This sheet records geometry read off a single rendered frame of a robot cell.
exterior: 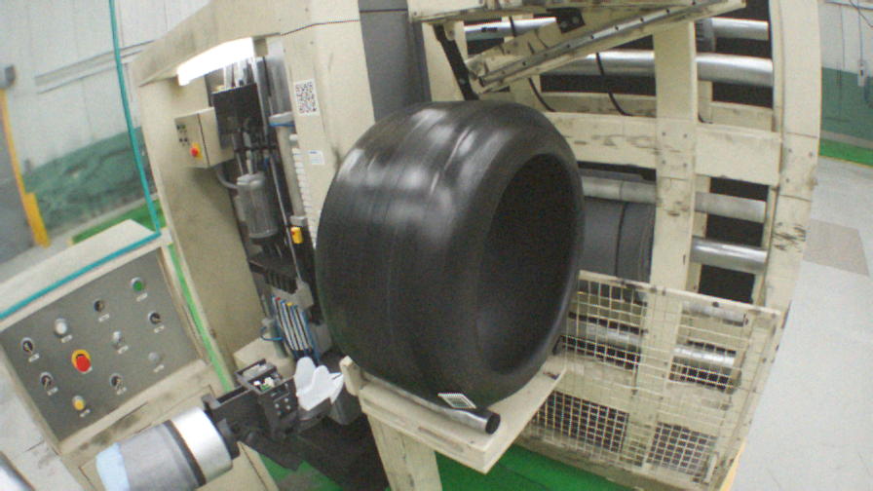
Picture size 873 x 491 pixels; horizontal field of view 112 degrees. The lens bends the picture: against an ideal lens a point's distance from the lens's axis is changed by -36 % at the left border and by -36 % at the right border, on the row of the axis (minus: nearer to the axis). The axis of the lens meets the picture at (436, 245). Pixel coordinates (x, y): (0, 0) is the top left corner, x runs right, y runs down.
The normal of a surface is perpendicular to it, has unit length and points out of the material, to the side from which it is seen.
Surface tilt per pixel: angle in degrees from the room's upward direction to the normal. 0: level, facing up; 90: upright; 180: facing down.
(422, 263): 72
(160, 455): 38
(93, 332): 90
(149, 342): 90
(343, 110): 90
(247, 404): 90
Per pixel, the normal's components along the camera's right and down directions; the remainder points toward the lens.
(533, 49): -0.62, 0.39
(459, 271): 0.65, 0.15
